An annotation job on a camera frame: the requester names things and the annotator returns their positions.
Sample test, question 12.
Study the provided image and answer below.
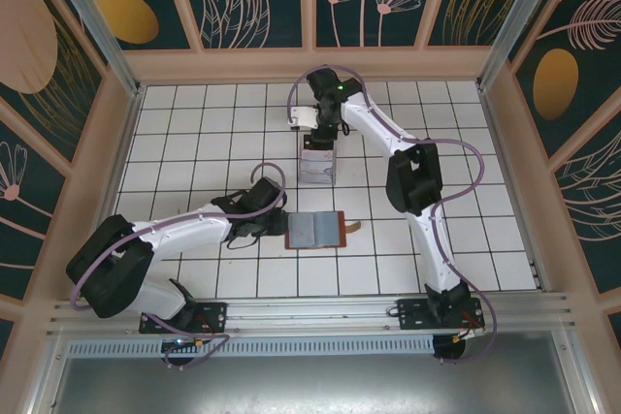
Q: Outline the pale pink plastic card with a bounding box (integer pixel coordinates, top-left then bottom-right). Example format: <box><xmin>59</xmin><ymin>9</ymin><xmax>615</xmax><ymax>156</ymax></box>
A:
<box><xmin>301</xmin><ymin>148</ymin><xmax>337</xmax><ymax>164</ymax></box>

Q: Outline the white purple patterned card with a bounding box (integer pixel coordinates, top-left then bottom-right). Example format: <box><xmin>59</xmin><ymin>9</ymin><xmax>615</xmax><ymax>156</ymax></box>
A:
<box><xmin>300</xmin><ymin>161</ymin><xmax>336</xmax><ymax>185</ymax></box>

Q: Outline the brown leather card holder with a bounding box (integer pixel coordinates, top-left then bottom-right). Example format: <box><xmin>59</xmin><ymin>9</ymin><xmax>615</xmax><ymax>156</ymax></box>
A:
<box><xmin>282</xmin><ymin>209</ymin><xmax>363</xmax><ymax>250</ymax></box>

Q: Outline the clear acrylic box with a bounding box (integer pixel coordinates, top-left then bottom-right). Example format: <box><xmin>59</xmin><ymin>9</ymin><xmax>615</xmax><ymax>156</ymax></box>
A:
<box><xmin>298</xmin><ymin>144</ymin><xmax>338</xmax><ymax>186</ymax></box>

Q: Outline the grey metal panel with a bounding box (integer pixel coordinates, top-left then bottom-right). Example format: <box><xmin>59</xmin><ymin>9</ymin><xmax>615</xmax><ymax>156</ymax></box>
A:
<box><xmin>46</xmin><ymin>355</ymin><xmax>581</xmax><ymax>414</ymax></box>

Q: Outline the aluminium mounting rail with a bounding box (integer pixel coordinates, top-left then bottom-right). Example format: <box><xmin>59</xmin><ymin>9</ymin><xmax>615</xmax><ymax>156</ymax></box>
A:
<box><xmin>47</xmin><ymin>291</ymin><xmax>579</xmax><ymax>337</ymax></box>

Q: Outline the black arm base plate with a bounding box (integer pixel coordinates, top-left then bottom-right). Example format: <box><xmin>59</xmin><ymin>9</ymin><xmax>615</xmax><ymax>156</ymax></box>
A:
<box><xmin>396</xmin><ymin>298</ymin><xmax>486</xmax><ymax>332</ymax></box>
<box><xmin>139</xmin><ymin>302</ymin><xmax>228</xmax><ymax>335</ymax></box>

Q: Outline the purple camera cable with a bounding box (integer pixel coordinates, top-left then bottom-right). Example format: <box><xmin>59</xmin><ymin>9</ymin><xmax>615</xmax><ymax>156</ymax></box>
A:
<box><xmin>70</xmin><ymin>162</ymin><xmax>288</xmax><ymax>370</ymax></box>
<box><xmin>287</xmin><ymin>63</ymin><xmax>502</xmax><ymax>366</ymax></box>

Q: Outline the slotted grey cable duct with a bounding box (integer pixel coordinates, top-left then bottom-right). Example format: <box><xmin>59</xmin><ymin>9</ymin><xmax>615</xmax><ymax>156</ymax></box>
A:
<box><xmin>67</xmin><ymin>335</ymin><xmax>436</xmax><ymax>358</ymax></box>

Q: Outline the aluminium side rail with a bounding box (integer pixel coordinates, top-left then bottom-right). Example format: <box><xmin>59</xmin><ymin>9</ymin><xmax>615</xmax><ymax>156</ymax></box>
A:
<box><xmin>72</xmin><ymin>86</ymin><xmax>147</xmax><ymax>302</ymax></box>
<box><xmin>478</xmin><ymin>85</ymin><xmax>549</xmax><ymax>293</ymax></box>

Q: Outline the aluminium frame post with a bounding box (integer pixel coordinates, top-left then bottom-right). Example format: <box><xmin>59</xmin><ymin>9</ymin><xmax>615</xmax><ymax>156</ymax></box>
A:
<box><xmin>477</xmin><ymin>0</ymin><xmax>567</xmax><ymax>90</ymax></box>
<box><xmin>40</xmin><ymin>0</ymin><xmax>147</xmax><ymax>98</ymax></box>

